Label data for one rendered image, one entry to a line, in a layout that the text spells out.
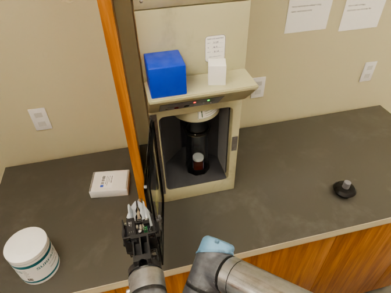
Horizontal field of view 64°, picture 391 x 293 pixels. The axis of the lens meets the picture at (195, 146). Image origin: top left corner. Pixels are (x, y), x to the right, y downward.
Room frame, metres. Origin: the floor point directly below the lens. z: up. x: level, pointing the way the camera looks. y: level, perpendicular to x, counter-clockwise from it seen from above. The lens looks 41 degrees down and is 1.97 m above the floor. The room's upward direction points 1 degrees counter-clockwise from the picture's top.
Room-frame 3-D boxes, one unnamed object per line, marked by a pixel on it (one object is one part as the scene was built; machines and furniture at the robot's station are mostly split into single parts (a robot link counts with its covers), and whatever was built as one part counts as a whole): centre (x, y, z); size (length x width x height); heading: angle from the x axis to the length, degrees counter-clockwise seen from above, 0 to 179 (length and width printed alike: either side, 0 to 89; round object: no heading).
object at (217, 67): (0.82, -0.07, 1.54); 0.05 x 0.05 x 0.06; 88
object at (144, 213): (0.49, 0.13, 1.33); 0.09 x 0.03 x 0.06; 13
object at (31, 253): (0.56, 0.55, 1.02); 0.13 x 0.13 x 0.15
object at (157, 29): (0.99, 0.02, 1.33); 0.32 x 0.25 x 0.77; 103
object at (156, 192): (0.66, 0.13, 1.19); 0.30 x 0.01 x 0.40; 2
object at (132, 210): (0.48, 0.16, 1.33); 0.09 x 0.03 x 0.06; 13
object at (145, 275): (0.31, 0.11, 1.33); 0.08 x 0.05 x 0.08; 103
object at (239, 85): (0.81, -0.02, 1.46); 0.32 x 0.11 x 0.10; 103
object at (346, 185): (0.86, -0.62, 0.97); 0.09 x 0.09 x 0.07
